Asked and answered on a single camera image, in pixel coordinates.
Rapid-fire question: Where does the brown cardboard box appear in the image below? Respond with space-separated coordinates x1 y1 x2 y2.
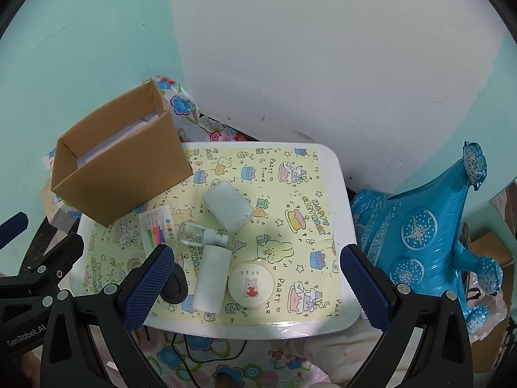
50 79 195 227

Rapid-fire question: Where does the round cream compact mirror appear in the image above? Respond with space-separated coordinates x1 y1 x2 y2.
228 262 276 310

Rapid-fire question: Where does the white cylindrical bottle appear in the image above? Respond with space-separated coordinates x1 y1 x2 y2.
193 244 232 315

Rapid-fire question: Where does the small brown carton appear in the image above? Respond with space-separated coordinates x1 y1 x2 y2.
460 222 517 374

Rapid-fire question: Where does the blue foil balloon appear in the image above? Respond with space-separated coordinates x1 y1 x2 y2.
349 141 503 334

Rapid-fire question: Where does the black round object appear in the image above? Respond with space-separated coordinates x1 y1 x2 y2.
162 264 188 302

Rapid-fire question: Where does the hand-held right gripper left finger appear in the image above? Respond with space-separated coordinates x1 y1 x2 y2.
39 243 175 388

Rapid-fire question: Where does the white paper sheet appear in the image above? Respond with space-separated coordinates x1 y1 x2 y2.
77 113 160 166

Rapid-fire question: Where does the grey flat block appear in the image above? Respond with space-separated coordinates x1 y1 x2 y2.
54 210 81 233

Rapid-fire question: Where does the white folding table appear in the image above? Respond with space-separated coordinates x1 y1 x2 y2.
70 141 360 340

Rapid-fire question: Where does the beige board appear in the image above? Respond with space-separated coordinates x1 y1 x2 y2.
40 178 65 223

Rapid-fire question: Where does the white plastic bag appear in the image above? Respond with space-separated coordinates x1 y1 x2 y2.
464 271 507 342

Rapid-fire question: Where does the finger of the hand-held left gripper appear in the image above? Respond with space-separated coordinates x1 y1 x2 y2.
0 213 29 249
18 232 85 288

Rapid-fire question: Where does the black cable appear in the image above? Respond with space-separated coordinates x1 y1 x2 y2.
172 331 249 388

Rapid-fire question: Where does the clear spray bottle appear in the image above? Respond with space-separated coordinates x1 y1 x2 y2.
178 220 248 253

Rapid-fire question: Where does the clear rectangular plastic case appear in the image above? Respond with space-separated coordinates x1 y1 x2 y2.
202 180 255 233

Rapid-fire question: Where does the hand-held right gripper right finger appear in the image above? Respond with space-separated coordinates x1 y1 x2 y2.
340 243 474 388

